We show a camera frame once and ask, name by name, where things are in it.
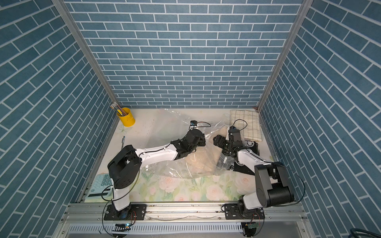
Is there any black white knitted scarf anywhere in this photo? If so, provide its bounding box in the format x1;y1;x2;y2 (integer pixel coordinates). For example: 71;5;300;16
217;141;259;175

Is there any beige fluffy scarf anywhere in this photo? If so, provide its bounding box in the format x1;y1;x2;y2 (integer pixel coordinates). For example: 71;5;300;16
178;126;234;179

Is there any clear plastic vacuum bag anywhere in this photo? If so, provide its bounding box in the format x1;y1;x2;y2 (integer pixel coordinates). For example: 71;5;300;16
123;109;233;179

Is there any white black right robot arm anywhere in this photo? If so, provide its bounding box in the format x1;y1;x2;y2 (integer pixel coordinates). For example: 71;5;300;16
213;126;295;219

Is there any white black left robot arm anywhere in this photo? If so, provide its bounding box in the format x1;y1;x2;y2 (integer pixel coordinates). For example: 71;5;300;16
107;129;206;211

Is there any cream checked folded towel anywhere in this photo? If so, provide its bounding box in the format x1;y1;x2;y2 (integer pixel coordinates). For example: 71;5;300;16
230;110;263;142

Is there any floral table mat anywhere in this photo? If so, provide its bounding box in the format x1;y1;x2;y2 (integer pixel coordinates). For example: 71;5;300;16
85;109;272;202

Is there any yellow pen cup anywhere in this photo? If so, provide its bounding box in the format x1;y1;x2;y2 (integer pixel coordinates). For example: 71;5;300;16
117;108;136;127

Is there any light green calculator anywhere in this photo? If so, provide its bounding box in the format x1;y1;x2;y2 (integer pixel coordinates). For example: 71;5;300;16
85;174;113;203

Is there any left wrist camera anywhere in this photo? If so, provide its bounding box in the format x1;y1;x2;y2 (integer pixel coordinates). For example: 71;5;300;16
189;120;198;130

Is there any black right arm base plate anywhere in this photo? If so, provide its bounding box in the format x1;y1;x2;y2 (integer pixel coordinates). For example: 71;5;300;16
221;203;265;220

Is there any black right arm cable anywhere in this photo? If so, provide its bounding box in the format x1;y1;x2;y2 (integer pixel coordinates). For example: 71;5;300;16
232;118;307;207

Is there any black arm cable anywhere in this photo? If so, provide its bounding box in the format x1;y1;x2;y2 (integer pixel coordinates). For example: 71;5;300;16
101;142;173;237
232;118;307;207

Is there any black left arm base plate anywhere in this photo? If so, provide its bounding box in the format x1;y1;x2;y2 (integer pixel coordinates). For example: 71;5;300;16
103;204;147;222

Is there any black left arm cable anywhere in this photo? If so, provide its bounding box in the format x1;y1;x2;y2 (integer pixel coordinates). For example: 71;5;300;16
101;142;173;237

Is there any aluminium front rail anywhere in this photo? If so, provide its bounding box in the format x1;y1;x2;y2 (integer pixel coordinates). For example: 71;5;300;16
54;202;314;238

